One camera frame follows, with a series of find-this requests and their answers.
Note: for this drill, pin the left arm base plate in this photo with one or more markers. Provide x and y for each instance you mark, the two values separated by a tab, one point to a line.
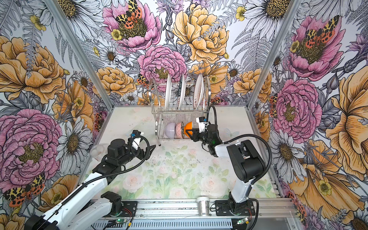
123	209

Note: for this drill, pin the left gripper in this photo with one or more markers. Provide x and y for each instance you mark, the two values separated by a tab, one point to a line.
147	154

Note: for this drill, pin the aluminium front rail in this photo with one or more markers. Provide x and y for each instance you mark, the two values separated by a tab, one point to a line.
187	208

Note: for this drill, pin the white cylinder on rail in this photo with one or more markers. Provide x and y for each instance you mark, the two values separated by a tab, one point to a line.
203	205

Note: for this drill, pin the pink patterned white plate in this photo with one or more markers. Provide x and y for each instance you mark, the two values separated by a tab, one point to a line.
198	92

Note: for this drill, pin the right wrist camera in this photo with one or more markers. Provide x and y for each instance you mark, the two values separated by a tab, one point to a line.
202	124

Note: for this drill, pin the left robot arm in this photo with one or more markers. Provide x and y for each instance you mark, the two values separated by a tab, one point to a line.
73	212

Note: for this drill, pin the lavender bowl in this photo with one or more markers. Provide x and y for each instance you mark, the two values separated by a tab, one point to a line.
169	130

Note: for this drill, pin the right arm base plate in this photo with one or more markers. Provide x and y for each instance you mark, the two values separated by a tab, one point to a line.
224	207

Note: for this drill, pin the green rimmed white plate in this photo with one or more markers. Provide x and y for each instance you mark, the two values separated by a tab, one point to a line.
168	92

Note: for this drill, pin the orange bowl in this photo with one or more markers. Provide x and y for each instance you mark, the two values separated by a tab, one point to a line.
188	126

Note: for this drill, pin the dark rimmed white plate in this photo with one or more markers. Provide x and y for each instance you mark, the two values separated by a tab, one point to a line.
182	92

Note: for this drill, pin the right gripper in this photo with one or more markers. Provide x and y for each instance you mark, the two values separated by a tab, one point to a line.
194	137

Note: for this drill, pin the clear plastic cup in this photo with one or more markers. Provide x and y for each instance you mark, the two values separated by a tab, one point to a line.
98	152

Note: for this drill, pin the chrome two-tier dish rack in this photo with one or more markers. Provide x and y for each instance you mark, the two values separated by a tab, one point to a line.
156	93

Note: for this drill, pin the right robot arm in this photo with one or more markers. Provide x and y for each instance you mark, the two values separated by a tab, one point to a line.
246	161

